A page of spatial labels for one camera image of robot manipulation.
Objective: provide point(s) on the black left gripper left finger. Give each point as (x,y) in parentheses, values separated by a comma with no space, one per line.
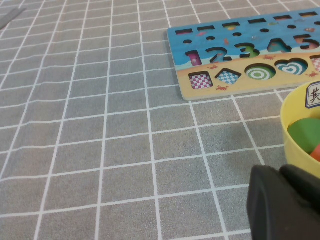
(275,212)

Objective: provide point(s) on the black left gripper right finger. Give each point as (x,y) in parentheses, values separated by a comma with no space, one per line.
(305,182)

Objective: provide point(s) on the orange wooden shape piece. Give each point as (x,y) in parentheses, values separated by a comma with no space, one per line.
(317,152)

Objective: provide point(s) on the green wooden circle piece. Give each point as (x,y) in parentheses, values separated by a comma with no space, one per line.
(305,135)

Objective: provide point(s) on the yellow plastic bowl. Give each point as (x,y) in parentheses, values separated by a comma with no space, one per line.
(286,112)

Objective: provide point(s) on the white label on yellow bowl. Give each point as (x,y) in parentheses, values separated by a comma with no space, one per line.
(315,95)

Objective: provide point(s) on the colourful wooden puzzle board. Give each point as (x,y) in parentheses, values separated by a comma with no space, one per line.
(180,40)

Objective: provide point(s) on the grey white-grid tablecloth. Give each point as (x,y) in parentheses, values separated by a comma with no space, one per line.
(100,125)

